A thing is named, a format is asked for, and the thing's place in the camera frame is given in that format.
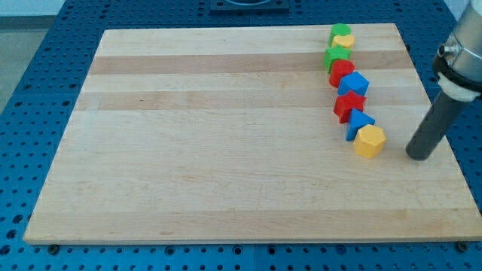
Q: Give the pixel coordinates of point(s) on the blue triangle block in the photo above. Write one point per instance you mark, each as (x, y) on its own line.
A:
(357, 120)

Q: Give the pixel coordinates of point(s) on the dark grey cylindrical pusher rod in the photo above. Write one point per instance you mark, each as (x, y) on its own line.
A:
(434, 126)

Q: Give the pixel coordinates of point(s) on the red cylinder block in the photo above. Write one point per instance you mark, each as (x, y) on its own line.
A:
(339, 69)

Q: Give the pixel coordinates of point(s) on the green cylinder block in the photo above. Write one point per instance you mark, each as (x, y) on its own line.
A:
(338, 29)

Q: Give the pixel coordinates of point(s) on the yellow heart block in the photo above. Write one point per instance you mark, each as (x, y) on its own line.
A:
(345, 41)

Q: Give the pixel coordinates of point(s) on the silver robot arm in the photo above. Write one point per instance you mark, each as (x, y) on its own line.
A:
(457, 67)

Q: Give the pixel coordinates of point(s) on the green cube block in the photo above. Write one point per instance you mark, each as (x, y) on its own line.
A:
(335, 53)

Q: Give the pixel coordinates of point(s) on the blue cube block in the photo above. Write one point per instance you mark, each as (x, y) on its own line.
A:
(355, 82)

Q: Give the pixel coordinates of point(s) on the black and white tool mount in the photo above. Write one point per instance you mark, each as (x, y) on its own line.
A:
(454, 85)

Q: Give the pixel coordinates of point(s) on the light wooden board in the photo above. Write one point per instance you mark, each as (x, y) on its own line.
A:
(228, 135)

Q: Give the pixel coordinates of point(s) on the red star block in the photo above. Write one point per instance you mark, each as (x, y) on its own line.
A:
(344, 104)

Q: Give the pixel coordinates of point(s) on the yellow hexagon block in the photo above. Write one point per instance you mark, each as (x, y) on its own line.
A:
(369, 141)

